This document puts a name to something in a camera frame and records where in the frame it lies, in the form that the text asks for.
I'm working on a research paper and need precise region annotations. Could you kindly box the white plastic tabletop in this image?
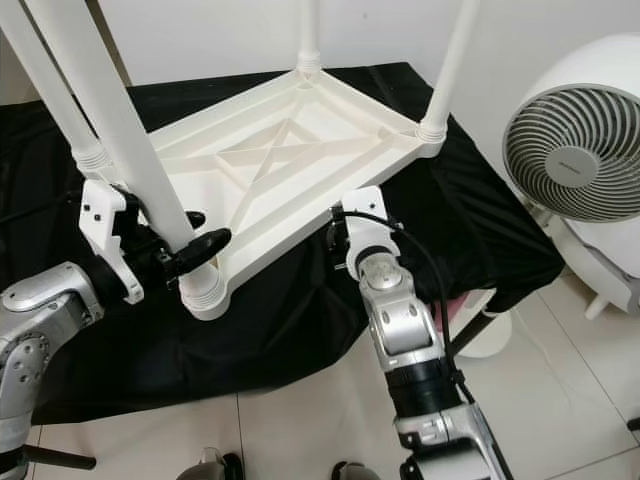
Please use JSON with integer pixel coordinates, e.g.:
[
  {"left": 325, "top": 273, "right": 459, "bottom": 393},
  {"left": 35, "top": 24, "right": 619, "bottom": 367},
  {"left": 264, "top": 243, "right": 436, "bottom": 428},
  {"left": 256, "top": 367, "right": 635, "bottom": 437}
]
[{"left": 75, "top": 68, "right": 451, "bottom": 321}]

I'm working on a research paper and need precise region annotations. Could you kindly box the black tablecloth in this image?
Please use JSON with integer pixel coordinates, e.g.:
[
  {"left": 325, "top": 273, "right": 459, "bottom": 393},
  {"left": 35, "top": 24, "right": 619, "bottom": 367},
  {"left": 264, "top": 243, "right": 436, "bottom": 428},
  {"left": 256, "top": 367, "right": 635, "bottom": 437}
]
[{"left": 0, "top": 62, "right": 566, "bottom": 426}]

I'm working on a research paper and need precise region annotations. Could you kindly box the pink plastic piece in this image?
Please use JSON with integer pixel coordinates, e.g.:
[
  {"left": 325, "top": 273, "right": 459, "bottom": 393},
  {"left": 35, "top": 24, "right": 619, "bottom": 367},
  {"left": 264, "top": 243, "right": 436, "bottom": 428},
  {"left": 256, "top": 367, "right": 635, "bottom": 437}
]
[{"left": 450, "top": 290, "right": 477, "bottom": 316}]

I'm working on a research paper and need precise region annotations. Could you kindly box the black metal table leg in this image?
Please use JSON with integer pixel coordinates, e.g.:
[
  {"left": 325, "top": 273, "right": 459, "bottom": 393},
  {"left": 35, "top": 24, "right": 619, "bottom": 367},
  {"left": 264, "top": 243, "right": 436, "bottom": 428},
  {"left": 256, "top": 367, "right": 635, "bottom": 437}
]
[
  {"left": 20, "top": 448, "right": 98, "bottom": 471},
  {"left": 448, "top": 308, "right": 494, "bottom": 359}
]

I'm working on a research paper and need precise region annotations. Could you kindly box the grey robot left foot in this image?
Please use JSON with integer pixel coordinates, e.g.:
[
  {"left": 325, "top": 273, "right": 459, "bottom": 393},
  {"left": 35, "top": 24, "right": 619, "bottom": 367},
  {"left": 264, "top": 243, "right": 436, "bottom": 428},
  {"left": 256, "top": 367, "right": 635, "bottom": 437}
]
[{"left": 180, "top": 447, "right": 246, "bottom": 480}]

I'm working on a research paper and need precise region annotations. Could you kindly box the grey robot foot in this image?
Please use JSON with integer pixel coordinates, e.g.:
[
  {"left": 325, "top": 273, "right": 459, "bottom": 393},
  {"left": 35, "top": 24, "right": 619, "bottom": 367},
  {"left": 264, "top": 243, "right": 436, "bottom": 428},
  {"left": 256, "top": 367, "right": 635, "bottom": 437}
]
[
  {"left": 180, "top": 447, "right": 246, "bottom": 480},
  {"left": 330, "top": 460, "right": 381, "bottom": 480}
]

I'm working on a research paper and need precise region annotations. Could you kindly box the grey robot right foot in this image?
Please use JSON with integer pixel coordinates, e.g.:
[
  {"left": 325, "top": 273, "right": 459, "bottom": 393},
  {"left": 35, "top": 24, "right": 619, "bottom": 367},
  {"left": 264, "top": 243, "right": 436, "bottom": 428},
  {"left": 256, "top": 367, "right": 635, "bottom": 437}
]
[{"left": 330, "top": 460, "right": 381, "bottom": 480}]

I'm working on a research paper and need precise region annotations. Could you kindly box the white domed litter box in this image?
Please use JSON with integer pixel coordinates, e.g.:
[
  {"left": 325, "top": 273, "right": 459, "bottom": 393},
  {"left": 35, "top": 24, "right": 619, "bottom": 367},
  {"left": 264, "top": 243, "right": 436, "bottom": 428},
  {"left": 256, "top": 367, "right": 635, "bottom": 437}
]
[{"left": 555, "top": 215, "right": 640, "bottom": 321}]

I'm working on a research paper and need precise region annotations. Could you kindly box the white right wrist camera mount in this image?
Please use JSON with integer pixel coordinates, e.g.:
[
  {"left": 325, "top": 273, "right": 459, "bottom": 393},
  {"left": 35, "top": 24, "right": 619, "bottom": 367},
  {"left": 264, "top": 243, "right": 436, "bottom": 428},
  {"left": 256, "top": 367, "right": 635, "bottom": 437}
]
[{"left": 342, "top": 186, "right": 391, "bottom": 281}]

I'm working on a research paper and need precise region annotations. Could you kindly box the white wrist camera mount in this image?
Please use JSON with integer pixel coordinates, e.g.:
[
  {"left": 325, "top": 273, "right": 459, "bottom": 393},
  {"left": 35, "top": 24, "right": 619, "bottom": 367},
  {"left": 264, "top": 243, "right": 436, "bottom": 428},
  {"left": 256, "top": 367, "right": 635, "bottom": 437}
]
[
  {"left": 342, "top": 186, "right": 391, "bottom": 281},
  {"left": 80, "top": 180, "right": 146, "bottom": 304}
]

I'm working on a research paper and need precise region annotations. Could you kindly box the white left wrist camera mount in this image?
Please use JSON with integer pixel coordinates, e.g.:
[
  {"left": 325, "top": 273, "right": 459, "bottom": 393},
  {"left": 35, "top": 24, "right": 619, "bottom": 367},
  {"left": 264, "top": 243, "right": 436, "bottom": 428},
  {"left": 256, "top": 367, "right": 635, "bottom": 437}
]
[{"left": 80, "top": 180, "right": 146, "bottom": 304}]

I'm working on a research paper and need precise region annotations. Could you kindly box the white pedestal fan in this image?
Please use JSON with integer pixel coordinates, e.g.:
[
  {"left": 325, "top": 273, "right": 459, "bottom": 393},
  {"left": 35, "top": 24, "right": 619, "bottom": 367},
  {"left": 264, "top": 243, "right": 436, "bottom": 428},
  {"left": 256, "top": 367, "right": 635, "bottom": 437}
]
[{"left": 455, "top": 35, "right": 640, "bottom": 359}]

